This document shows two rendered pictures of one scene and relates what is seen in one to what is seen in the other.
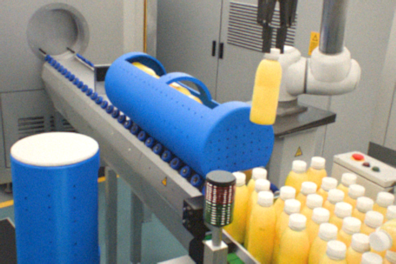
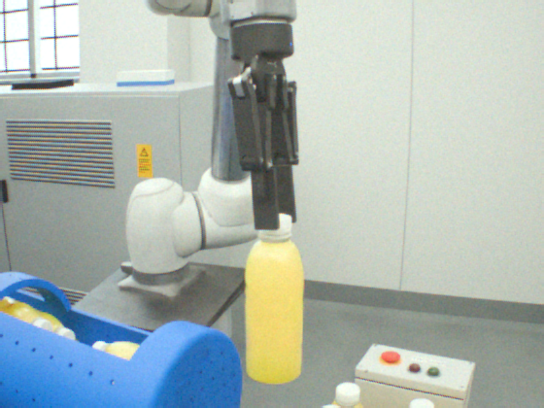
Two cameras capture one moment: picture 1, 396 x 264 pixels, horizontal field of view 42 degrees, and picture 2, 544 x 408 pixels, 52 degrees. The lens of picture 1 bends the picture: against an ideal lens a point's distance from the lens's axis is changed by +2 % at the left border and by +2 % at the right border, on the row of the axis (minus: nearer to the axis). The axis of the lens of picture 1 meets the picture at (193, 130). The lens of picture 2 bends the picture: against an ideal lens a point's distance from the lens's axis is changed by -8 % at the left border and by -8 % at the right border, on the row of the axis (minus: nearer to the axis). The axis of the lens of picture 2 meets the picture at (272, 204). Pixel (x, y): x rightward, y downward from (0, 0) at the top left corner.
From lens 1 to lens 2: 0.83 m
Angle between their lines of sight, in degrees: 32
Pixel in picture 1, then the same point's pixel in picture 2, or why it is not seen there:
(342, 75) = not seen: hidden behind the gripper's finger
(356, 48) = (198, 157)
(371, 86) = not seen: hidden behind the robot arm
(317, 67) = (220, 205)
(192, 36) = not seen: outside the picture
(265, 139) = (231, 377)
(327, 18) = (226, 126)
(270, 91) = (294, 311)
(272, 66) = (289, 257)
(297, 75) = (189, 224)
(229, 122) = (177, 379)
